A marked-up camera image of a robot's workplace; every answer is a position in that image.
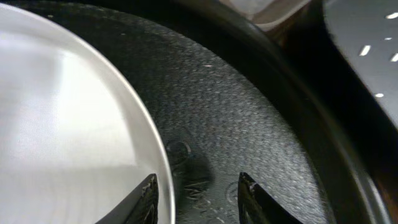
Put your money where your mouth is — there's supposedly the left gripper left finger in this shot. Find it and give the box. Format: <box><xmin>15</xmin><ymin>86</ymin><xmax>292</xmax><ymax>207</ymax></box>
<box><xmin>96</xmin><ymin>174</ymin><xmax>159</xmax><ymax>224</ymax></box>

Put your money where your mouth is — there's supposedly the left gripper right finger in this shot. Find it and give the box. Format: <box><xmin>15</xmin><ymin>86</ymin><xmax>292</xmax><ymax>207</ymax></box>
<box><xmin>238</xmin><ymin>172</ymin><xmax>302</xmax><ymax>224</ymax></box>

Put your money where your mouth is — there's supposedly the grey round plate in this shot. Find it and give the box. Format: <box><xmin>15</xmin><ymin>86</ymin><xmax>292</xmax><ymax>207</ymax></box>
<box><xmin>1</xmin><ymin>4</ymin><xmax>175</xmax><ymax>223</ymax></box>

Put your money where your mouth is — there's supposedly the round black tray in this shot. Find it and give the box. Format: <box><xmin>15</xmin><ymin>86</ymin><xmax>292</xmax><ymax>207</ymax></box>
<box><xmin>13</xmin><ymin>1</ymin><xmax>397</xmax><ymax>223</ymax></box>

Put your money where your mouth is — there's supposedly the clear plastic bin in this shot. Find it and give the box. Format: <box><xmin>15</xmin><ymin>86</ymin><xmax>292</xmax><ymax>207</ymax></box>
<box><xmin>220</xmin><ymin>0</ymin><xmax>310</xmax><ymax>31</ymax></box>

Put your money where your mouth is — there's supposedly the black rectangular tray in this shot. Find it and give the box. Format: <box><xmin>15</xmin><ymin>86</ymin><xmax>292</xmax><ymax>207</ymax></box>
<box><xmin>324</xmin><ymin>0</ymin><xmax>397</xmax><ymax>125</ymax></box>

